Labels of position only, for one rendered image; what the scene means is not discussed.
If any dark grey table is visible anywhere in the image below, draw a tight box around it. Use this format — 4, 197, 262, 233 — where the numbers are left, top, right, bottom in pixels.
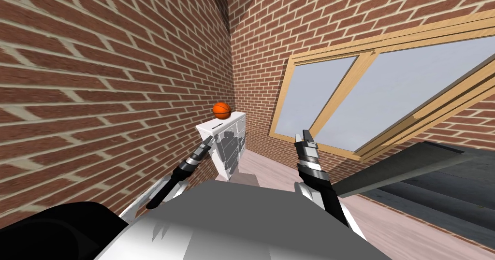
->
332, 141, 495, 251

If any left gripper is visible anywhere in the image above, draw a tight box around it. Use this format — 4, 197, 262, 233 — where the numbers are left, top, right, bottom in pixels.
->
194, 135, 215, 161

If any white dresser with orange basketball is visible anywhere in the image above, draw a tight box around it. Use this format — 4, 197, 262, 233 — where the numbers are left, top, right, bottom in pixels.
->
195, 102, 247, 182

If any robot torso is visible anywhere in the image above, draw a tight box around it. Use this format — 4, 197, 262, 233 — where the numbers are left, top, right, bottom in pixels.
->
92, 173, 392, 260

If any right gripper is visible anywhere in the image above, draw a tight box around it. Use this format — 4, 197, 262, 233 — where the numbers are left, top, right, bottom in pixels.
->
294, 130, 320, 161

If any wooden framed window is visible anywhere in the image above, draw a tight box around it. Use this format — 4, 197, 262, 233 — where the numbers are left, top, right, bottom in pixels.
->
268, 8, 495, 162

